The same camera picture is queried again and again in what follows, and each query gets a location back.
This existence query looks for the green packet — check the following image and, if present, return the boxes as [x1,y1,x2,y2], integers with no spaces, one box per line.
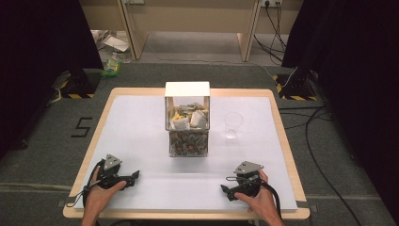
[101,52,122,78]

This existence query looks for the person's left hand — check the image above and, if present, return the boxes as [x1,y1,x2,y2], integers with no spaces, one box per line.
[82,166,127,218]

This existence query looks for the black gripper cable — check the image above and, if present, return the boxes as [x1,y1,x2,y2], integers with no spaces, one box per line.
[259,180,282,218]
[65,159,105,209]

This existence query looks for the wooden desk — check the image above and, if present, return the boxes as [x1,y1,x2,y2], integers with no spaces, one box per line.
[78,0,305,63]

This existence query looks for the black cables at socket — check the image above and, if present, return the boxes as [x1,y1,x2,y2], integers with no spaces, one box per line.
[253,2,289,64]

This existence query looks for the clear box with white lid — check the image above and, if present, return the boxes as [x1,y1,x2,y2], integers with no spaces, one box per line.
[164,81,212,158]

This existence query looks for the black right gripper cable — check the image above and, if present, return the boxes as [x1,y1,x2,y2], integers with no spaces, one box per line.
[259,180,282,218]

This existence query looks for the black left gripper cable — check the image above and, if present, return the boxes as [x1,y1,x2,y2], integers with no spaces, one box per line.
[65,159,105,209]

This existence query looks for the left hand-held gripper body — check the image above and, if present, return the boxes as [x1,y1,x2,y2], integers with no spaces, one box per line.
[94,153,134,191]

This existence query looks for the white papers and bags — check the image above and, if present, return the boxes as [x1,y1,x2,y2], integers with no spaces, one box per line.
[90,29,134,64]

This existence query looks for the pile of tea bags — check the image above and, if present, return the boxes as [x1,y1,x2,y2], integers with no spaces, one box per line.
[168,102,210,131]

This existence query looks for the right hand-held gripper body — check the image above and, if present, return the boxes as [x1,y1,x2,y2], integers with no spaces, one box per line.
[225,160,267,199]

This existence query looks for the white table mat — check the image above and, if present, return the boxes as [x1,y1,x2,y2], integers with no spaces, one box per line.
[73,94,298,211]

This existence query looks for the black curtain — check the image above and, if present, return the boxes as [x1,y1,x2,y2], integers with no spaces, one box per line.
[0,0,105,159]
[281,0,399,224]

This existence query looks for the person's right hand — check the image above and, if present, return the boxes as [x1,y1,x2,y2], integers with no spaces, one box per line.
[233,169,280,220]

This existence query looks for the clear plastic cup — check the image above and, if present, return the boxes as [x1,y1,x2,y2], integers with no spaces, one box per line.
[223,111,245,140]

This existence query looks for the white wall socket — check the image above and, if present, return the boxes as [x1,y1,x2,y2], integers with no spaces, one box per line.
[260,0,284,8]

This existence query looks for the black stand base striped tape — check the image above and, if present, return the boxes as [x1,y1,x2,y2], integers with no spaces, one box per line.
[51,69,102,100]
[272,67,318,102]

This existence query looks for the black floor cables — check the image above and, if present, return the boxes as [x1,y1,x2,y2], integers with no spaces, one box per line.
[278,105,365,226]

